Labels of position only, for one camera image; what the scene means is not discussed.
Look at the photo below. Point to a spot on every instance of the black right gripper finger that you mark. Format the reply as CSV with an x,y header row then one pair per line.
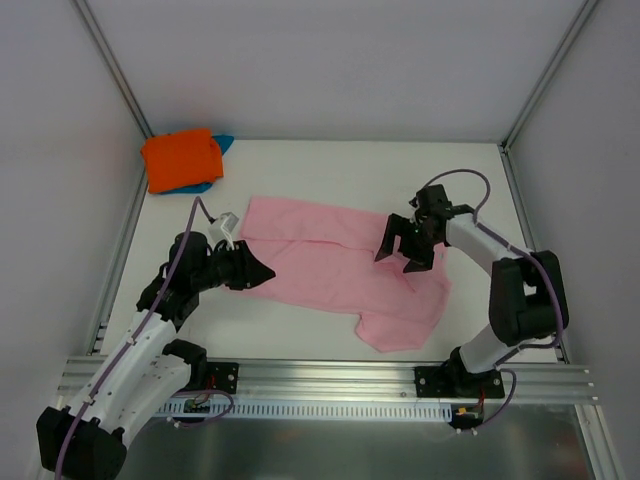
x,y
420,262
397,236

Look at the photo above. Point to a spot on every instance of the aluminium mounting rail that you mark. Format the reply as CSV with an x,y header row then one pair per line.
x,y
537,383

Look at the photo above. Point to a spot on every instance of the white slotted cable duct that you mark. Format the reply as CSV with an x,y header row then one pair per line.
x,y
411,411

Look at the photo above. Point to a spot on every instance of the folded blue t-shirt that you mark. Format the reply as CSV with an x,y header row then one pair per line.
x,y
224,143

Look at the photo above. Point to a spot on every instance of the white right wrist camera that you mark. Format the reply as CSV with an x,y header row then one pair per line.
x,y
417,214

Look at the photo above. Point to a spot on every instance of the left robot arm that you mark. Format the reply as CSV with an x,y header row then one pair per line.
x,y
90,436

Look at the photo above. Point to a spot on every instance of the pink t-shirt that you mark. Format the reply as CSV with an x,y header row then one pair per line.
x,y
324,259

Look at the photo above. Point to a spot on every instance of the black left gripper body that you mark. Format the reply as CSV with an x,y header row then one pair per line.
x,y
238,266

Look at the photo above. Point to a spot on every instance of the aluminium frame post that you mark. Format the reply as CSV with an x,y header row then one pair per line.
x,y
95,32
560,52

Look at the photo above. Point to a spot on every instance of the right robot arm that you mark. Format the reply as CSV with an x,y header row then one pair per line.
x,y
527,302

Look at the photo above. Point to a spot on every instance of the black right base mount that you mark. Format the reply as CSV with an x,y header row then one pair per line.
x,y
440,382

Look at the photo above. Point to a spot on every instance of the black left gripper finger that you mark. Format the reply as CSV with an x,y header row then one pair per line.
x,y
253,276
247,260

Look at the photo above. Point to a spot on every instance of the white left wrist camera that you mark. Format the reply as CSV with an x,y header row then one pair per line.
x,y
221,231

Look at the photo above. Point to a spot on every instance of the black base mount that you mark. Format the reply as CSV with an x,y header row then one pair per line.
x,y
440,382
222,376

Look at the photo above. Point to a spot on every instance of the folded orange t-shirt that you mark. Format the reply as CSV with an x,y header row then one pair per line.
x,y
182,159

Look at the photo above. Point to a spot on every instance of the left aluminium frame post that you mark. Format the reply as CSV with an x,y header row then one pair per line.
x,y
95,32

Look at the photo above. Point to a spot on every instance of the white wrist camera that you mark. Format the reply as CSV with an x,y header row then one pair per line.
x,y
417,214
221,231

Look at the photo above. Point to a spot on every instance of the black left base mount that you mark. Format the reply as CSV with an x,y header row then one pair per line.
x,y
222,376

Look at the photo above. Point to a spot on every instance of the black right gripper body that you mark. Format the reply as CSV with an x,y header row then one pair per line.
x,y
414,238

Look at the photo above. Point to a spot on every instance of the right aluminium frame post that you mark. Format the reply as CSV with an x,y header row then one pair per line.
x,y
560,52

